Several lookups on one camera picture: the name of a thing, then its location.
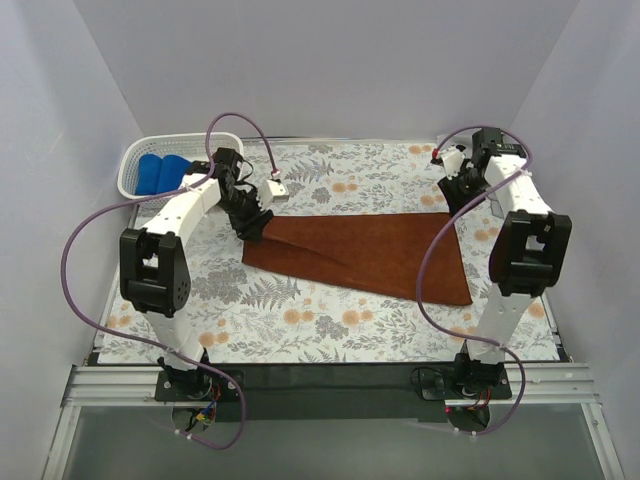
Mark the brown towel pile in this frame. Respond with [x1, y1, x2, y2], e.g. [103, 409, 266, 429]
[242, 213, 450, 301]

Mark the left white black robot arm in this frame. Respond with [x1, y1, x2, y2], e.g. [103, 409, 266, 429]
[119, 147, 273, 400]

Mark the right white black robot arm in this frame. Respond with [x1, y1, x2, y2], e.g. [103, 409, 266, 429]
[432, 126, 572, 398]

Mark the floral patterned table mat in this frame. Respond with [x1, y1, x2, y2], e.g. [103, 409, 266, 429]
[97, 139, 561, 365]

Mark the white perforated plastic basket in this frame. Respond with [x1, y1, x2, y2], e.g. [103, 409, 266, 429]
[116, 131, 245, 201]

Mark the right blue rolled towel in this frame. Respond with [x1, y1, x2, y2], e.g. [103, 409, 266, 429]
[156, 155, 191, 194]

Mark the blue rolled towel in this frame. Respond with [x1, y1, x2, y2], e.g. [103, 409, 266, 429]
[156, 155, 191, 194]
[135, 153, 162, 196]

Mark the left blue rolled towel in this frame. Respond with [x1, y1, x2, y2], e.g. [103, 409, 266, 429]
[135, 153, 162, 196]

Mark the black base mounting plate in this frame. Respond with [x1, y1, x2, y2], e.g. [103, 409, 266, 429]
[154, 362, 514, 422]

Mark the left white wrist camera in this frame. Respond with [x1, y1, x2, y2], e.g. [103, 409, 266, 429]
[258, 179, 290, 207]

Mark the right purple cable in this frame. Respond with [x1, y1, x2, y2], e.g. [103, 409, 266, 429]
[416, 124, 536, 437]

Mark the aluminium frame rail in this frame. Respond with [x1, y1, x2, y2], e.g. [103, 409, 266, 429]
[65, 362, 599, 405]

